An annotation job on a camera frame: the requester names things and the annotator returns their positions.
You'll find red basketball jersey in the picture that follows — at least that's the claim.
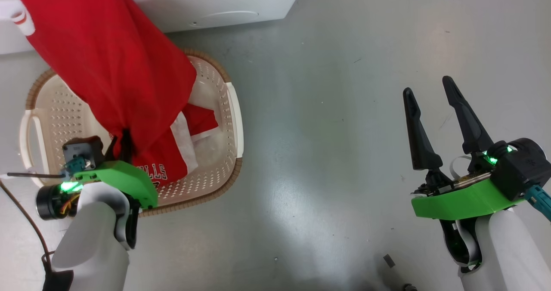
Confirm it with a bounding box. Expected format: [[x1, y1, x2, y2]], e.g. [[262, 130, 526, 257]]
[[0, 0, 219, 192]]

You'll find cream perforated basket brown rim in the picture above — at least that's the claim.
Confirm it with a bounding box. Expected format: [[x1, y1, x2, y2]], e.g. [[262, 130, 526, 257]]
[[19, 48, 245, 217]]

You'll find teal right camera connector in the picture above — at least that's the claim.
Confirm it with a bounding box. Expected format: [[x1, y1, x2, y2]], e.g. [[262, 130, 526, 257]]
[[525, 184, 551, 220]]

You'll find white front-load washing machine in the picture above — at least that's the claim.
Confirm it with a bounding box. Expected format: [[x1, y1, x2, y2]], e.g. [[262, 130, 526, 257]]
[[0, 0, 307, 55]]

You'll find round white filter cover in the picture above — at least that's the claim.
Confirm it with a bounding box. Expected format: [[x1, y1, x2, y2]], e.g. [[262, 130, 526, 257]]
[[189, 10, 260, 28]]

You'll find thin dark left arm cable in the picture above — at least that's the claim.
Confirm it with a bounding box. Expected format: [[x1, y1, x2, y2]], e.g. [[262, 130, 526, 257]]
[[0, 173, 74, 291]]

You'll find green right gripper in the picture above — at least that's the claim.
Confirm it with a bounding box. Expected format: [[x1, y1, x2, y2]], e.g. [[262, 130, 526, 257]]
[[403, 76, 526, 220]]

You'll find teal left camera connector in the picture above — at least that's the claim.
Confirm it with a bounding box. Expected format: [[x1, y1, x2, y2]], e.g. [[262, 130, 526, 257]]
[[64, 157, 93, 176]]

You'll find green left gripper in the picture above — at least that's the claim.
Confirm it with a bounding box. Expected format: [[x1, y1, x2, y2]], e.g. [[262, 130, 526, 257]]
[[71, 129, 159, 210]]

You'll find teal camera connector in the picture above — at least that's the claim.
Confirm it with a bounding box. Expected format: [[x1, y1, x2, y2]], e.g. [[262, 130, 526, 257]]
[[64, 157, 93, 176], [525, 184, 551, 220]]

